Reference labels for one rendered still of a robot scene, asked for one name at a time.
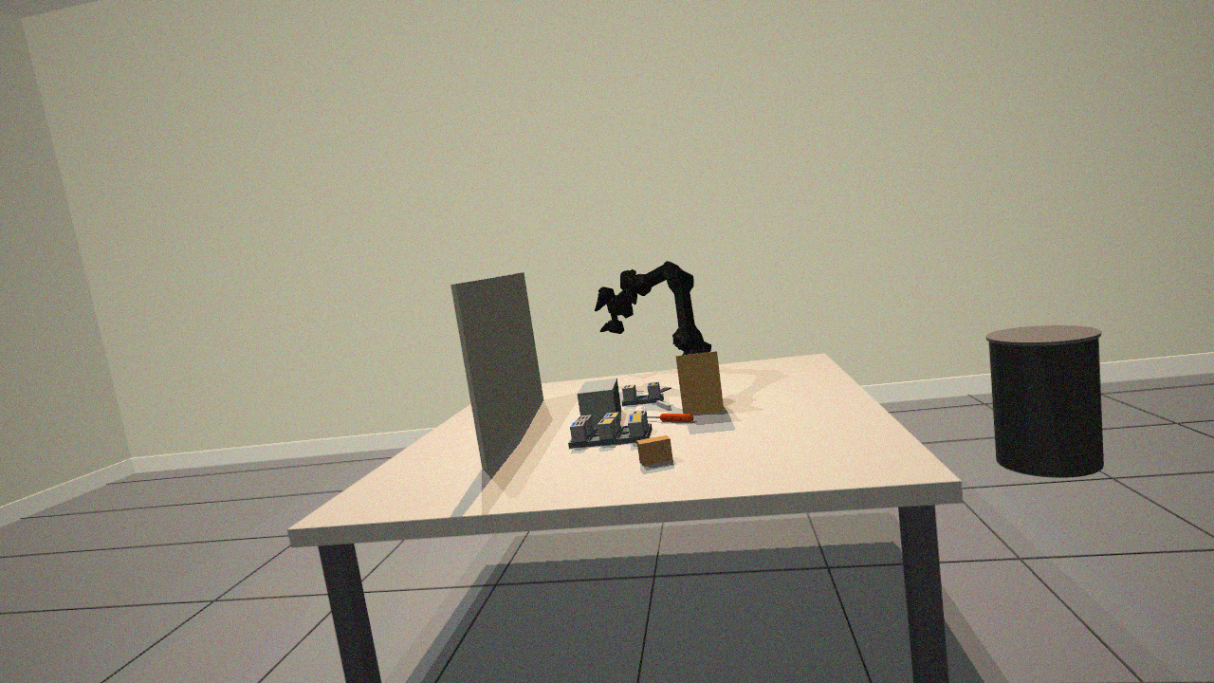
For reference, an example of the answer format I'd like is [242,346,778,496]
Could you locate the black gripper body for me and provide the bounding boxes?
[599,288,629,334]

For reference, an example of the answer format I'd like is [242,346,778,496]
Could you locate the dark grey panel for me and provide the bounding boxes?
[450,272,543,469]

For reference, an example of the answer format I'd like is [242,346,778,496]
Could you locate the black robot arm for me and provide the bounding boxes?
[617,261,711,355]

